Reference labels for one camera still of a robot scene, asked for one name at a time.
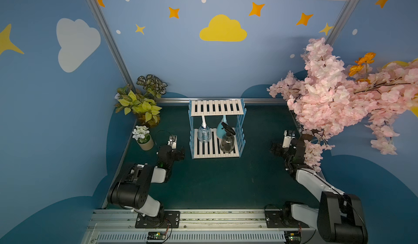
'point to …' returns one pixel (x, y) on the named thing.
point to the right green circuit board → (293, 237)
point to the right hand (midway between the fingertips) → (282, 140)
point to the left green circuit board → (157, 236)
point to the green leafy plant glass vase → (144, 103)
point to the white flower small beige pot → (141, 134)
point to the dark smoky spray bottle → (227, 142)
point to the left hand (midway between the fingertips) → (175, 143)
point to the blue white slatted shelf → (216, 127)
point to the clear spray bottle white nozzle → (204, 133)
